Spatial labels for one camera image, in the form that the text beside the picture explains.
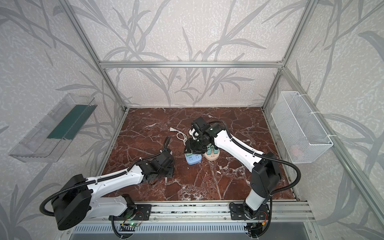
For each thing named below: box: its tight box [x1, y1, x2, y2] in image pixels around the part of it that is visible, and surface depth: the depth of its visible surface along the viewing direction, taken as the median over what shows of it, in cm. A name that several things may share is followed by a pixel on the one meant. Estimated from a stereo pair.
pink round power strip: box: [204, 148, 220, 161], surface depth 93 cm
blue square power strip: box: [184, 153, 202, 165], surface depth 92 cm
